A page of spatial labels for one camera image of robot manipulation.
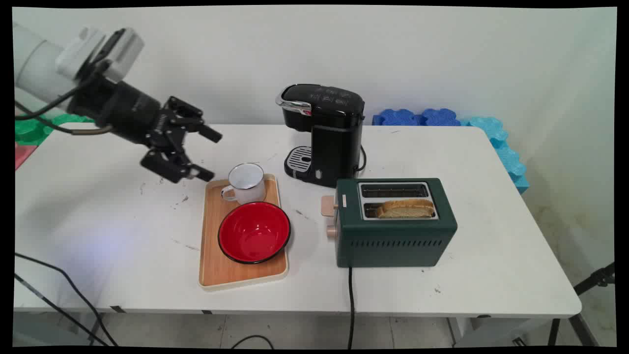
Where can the red bowl with black rim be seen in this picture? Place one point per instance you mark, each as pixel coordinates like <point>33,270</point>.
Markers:
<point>253,233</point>

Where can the green foam mat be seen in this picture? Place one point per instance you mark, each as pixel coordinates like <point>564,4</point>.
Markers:
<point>32,129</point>

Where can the black tripod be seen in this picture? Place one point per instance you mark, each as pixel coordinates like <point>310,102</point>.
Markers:
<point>589,290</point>

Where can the pink foam mat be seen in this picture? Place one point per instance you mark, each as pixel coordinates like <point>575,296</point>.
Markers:
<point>22,153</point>

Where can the green two-slot toaster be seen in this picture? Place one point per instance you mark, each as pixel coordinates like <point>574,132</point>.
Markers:
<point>393,241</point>

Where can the slice of toast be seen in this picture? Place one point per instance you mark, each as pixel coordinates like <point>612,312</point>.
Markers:
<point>405,209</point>

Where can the black coffee machine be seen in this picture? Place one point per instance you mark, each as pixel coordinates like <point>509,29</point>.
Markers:
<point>334,137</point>

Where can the beige toaster lever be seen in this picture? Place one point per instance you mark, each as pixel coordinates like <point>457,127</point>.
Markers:
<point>328,205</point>

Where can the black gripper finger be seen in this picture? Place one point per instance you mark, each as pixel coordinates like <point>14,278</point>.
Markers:
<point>189,115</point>
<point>164,162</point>

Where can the light blue foam mat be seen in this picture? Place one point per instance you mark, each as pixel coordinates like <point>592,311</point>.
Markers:
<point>506,152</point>

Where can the wooden serving tray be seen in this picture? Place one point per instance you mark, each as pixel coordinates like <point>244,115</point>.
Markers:
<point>216,270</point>

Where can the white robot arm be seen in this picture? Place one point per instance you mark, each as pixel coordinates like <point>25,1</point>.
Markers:
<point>37,66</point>

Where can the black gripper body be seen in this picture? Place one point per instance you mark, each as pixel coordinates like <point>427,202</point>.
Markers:
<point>125,110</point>

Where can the beige toaster knob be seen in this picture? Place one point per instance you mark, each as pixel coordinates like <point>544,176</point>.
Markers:
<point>331,231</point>

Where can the white enamel mug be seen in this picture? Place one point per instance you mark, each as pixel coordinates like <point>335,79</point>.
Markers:
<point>248,184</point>

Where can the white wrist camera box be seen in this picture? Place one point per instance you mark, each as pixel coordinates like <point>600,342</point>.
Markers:
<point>115,49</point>

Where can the dark blue foam mat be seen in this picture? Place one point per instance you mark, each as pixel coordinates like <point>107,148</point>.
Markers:
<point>417,117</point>

